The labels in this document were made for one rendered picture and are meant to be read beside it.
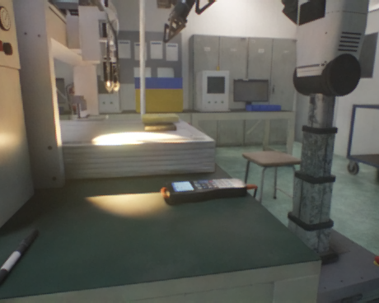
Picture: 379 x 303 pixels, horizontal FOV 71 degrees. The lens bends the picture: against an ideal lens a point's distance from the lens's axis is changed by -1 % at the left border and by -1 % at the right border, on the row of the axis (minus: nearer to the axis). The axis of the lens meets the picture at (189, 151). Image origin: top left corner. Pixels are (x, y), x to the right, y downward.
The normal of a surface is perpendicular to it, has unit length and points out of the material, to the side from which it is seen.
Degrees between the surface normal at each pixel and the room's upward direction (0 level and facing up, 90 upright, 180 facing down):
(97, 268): 0
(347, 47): 100
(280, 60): 90
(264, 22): 90
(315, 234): 90
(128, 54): 90
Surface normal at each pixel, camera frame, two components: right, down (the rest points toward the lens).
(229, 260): 0.00, -0.98
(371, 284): 0.20, -0.55
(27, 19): 0.18, 0.21
